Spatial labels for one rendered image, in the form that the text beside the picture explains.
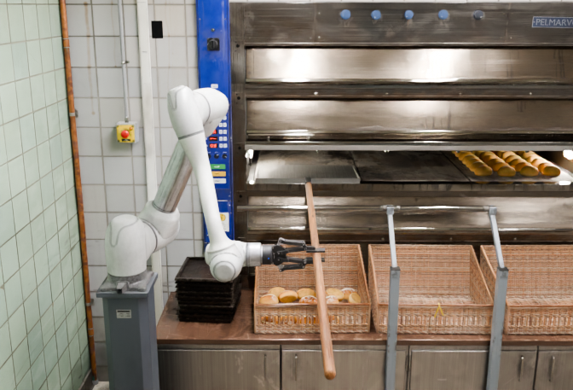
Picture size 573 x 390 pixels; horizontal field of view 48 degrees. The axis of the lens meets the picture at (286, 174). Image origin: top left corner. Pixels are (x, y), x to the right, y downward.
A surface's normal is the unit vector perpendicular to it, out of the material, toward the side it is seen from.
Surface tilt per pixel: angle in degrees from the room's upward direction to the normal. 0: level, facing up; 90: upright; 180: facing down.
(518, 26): 91
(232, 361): 90
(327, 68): 70
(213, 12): 90
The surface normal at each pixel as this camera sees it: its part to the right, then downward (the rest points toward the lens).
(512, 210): -0.01, -0.09
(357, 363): 0.00, 0.25
